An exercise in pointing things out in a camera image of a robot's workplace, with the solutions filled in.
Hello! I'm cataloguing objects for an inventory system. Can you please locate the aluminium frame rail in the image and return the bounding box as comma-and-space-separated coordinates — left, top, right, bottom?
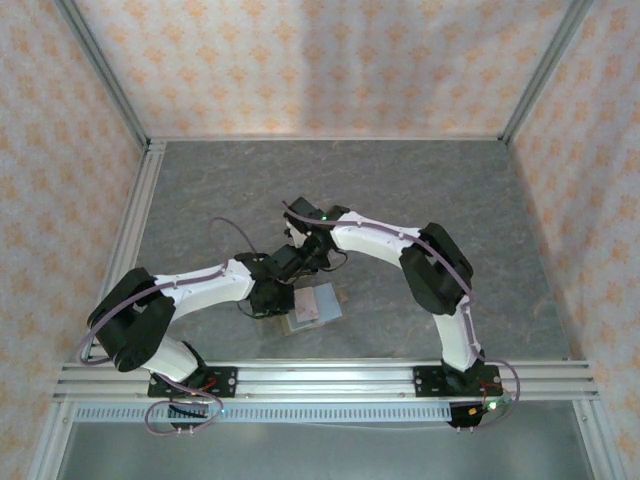
52, 360, 599, 404

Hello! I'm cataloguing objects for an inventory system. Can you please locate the aluminium side rail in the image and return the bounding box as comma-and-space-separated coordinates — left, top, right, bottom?
82, 139, 166, 361

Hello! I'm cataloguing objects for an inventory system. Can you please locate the black controller box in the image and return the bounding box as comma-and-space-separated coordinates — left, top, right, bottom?
167, 399, 224, 432
448, 399, 514, 431

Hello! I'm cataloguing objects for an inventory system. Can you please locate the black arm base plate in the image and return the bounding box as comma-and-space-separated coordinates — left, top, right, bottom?
413, 364, 501, 400
148, 366, 238, 400

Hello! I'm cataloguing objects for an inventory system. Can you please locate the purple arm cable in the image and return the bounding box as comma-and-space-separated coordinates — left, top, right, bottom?
74, 217, 262, 437
280, 199, 525, 435

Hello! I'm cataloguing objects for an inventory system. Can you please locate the slotted metal cable tray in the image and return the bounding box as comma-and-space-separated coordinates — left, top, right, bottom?
74, 403, 454, 422

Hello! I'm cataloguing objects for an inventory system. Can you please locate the grey metal panel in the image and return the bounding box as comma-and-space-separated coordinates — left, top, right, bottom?
59, 419, 591, 480

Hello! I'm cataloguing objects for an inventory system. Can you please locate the aluminium corner post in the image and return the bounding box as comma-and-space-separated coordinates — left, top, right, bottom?
499, 0, 594, 144
54, 0, 151, 146

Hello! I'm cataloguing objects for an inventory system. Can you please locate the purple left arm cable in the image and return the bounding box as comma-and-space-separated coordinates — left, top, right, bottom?
74, 217, 262, 437

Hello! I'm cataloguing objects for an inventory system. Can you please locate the aluminium frame leg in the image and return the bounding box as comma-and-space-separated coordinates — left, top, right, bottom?
574, 399, 609, 480
29, 402, 76, 480

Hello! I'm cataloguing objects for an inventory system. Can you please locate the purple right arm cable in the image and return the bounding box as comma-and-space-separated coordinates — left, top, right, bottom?
280, 199, 525, 435

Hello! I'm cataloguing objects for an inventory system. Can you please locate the blue grey credit card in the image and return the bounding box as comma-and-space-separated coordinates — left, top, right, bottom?
314, 283, 343, 326

